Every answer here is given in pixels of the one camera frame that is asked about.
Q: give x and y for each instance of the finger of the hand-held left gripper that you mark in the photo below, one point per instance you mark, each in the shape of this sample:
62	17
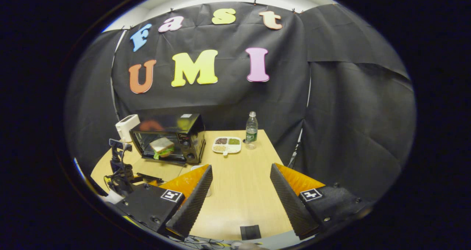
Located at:
153	182

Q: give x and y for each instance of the white divided plate with grains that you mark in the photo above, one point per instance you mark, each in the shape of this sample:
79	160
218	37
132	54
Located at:
227	147

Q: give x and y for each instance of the white toaster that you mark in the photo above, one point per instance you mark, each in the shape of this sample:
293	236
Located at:
127	127

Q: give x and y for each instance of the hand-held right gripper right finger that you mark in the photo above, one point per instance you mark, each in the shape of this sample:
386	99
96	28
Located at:
290	206

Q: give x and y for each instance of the black electric oven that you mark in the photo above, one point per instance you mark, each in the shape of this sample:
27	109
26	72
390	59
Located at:
191	132

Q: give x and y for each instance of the clear water bottle green label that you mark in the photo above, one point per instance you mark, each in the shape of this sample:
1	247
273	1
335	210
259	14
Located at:
251	134

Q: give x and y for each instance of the white rectangular tray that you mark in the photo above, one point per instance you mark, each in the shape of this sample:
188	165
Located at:
208	192

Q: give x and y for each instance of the black backdrop cloth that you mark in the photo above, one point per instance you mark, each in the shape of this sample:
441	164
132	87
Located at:
349	114

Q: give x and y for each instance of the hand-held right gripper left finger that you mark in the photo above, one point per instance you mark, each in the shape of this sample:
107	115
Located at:
193	206

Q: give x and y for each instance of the sandwich with lettuce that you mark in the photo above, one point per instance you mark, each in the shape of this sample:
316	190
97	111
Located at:
162	145

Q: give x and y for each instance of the black square pad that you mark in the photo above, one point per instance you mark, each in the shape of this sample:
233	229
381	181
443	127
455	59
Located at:
250	232

